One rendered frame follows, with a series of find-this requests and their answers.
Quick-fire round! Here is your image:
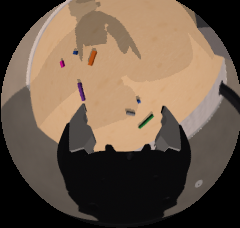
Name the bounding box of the green rod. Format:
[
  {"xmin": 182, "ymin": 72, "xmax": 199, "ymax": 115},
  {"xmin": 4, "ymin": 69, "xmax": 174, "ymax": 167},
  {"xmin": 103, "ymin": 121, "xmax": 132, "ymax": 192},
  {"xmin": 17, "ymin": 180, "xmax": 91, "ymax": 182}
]
[{"xmin": 138, "ymin": 114, "xmax": 154, "ymax": 129}]

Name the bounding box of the orange rod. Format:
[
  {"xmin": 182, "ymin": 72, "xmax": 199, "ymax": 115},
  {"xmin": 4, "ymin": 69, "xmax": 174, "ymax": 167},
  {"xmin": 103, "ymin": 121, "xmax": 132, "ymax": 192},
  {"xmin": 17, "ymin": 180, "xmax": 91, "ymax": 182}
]
[{"xmin": 88, "ymin": 51, "xmax": 97, "ymax": 66}]

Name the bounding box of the purple rod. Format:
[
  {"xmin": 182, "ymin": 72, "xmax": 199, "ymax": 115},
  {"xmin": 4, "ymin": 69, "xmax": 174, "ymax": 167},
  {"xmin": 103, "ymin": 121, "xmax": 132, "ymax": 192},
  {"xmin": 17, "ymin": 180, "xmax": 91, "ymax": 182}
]
[{"xmin": 77, "ymin": 82, "xmax": 86, "ymax": 101}]

